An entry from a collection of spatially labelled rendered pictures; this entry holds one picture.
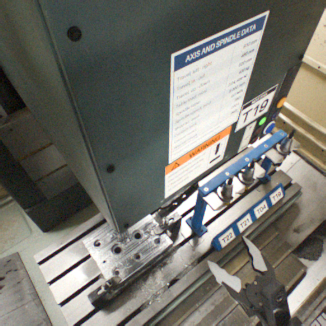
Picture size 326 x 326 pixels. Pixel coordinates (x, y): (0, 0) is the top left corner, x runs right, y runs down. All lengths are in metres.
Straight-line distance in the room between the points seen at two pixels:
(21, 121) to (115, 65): 0.83
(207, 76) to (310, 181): 1.37
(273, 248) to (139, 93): 1.33
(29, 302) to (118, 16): 1.47
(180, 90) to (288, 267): 1.31
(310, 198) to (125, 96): 1.46
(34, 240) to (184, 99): 1.46
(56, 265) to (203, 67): 1.11
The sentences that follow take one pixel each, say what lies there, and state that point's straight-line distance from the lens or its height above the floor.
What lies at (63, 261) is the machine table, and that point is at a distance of 1.32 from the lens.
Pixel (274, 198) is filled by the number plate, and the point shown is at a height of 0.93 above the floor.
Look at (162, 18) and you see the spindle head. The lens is 0.29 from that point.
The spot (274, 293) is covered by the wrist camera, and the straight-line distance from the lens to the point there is 0.61.
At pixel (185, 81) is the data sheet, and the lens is 0.36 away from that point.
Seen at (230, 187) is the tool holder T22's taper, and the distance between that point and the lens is 0.98.
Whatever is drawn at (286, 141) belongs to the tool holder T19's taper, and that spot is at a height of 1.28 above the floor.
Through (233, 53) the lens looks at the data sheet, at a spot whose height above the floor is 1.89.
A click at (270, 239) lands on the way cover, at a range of 1.55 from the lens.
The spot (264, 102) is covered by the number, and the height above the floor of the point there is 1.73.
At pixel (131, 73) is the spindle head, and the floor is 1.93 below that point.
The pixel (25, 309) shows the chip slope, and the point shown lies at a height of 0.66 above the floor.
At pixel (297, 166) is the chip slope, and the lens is 1.72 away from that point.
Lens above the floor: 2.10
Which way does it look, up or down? 54 degrees down
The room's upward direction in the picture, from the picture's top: straight up
